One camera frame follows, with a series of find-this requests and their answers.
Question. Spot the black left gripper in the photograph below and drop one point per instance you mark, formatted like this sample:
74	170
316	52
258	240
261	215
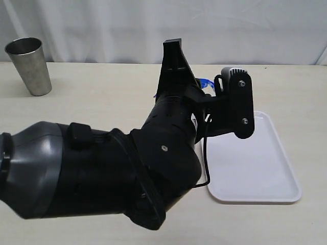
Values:
179	112

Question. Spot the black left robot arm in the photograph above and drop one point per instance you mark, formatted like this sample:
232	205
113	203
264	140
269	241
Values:
53	170

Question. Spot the white plastic tray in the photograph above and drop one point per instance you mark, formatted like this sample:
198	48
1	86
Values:
251	171

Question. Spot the white backdrop curtain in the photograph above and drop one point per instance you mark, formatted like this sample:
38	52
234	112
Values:
212	32

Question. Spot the blue container lid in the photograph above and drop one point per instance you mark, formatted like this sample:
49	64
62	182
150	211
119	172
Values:
207	84

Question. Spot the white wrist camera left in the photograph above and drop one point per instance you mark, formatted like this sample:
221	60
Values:
231	109

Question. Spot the stainless steel cup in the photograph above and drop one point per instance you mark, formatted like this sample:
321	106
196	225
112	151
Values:
28	58

